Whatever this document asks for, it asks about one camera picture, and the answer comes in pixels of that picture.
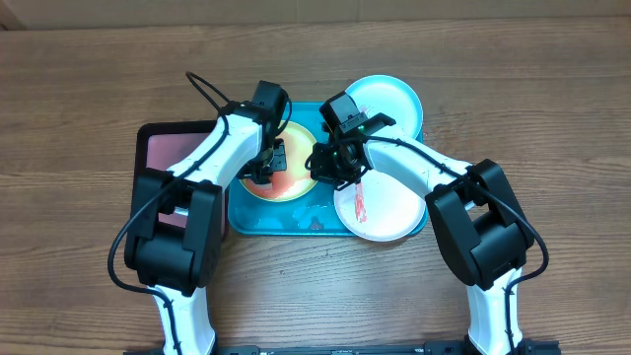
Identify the teal plastic tray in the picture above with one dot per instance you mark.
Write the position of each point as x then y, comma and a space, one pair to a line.
312, 214

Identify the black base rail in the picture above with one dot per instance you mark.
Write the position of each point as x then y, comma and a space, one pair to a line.
442, 347

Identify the black tray with pink water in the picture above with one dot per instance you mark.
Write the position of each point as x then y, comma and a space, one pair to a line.
163, 144

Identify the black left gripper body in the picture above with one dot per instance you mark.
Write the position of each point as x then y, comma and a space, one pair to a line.
272, 162

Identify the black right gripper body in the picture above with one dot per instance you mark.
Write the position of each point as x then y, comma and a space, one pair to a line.
339, 170

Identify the white plate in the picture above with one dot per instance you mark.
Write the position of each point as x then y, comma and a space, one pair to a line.
380, 208

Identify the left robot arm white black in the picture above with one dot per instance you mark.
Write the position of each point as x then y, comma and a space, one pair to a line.
177, 219

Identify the pink and green sponge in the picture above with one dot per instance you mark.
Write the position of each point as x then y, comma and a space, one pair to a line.
279, 185

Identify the yellow plate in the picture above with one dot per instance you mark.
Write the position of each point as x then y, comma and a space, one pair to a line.
298, 146

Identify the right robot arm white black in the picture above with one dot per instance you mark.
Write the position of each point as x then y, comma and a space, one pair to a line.
480, 227

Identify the light blue plate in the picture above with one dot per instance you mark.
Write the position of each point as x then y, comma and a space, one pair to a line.
391, 96

